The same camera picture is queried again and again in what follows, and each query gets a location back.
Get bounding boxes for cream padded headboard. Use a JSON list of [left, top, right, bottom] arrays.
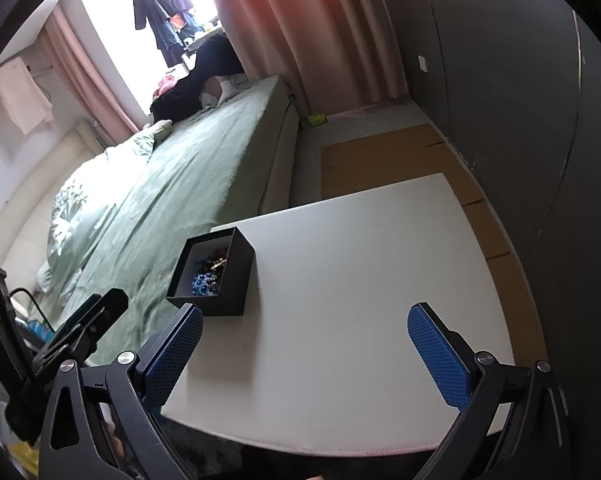
[[0, 121, 107, 272]]

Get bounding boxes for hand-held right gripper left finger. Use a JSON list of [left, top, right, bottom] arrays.
[[37, 303, 204, 480]]

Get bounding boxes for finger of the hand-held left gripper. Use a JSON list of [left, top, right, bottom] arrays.
[[32, 287, 130, 382]]

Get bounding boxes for brown cardboard floor sheets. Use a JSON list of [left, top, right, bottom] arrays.
[[319, 121, 547, 357]]

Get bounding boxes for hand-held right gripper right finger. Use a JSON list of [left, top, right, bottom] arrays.
[[407, 302, 574, 480]]

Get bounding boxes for hanging pale pink shirt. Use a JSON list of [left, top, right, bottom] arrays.
[[0, 56, 56, 136]]

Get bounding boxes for black jewelry box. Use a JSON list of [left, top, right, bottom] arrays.
[[166, 226, 256, 317]]

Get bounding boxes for blue bead bracelet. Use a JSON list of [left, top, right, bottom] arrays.
[[189, 269, 222, 298]]

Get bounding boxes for green floral duvet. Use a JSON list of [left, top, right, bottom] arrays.
[[34, 119, 174, 302]]

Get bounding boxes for wide pink curtain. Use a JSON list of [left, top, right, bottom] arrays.
[[214, 0, 412, 117]]

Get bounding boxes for bed with green sheet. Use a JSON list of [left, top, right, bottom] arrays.
[[33, 75, 301, 361]]

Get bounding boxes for narrow pink curtain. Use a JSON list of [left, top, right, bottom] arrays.
[[37, 7, 142, 152]]

